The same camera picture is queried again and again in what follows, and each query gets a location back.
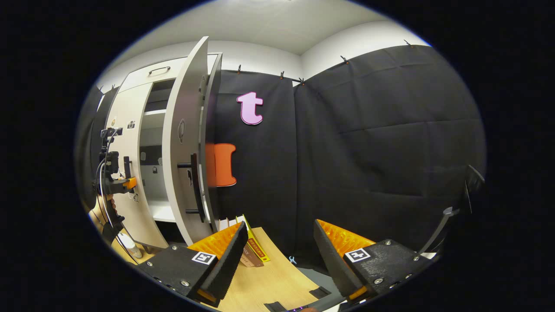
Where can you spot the shoe cabinet door headphone sticker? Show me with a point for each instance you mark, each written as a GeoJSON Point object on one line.
{"type": "Point", "coordinates": [182, 99]}

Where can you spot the beige double-door shoe cabinet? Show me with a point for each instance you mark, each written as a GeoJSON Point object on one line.
{"type": "Point", "coordinates": [213, 130]}

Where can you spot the white cabinet shelf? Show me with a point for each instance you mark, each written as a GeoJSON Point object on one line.
{"type": "Point", "coordinates": [155, 112]}
{"type": "Point", "coordinates": [162, 211]}

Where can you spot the black backdrop cloth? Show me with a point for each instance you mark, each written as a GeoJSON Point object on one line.
{"type": "Point", "coordinates": [368, 151]}

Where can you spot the beige cabinet drawer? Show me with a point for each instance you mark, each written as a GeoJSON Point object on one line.
{"type": "Point", "coordinates": [138, 78]}

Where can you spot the shoe cabinet door camera sticker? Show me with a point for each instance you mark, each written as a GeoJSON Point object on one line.
{"type": "Point", "coordinates": [130, 208]}

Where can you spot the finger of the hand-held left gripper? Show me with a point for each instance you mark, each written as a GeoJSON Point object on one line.
{"type": "Point", "coordinates": [123, 185]}

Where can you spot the black chair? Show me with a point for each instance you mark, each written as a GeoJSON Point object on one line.
{"type": "Point", "coordinates": [445, 213]}

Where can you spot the yellow white box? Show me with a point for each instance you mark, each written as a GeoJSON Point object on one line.
{"type": "Point", "coordinates": [256, 247]}

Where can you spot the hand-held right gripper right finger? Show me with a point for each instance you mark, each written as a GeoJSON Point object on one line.
{"type": "Point", "coordinates": [334, 260]}

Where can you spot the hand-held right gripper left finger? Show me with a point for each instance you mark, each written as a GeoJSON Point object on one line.
{"type": "Point", "coordinates": [227, 260]}

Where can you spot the brown box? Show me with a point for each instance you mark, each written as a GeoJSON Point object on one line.
{"type": "Point", "coordinates": [250, 259]}

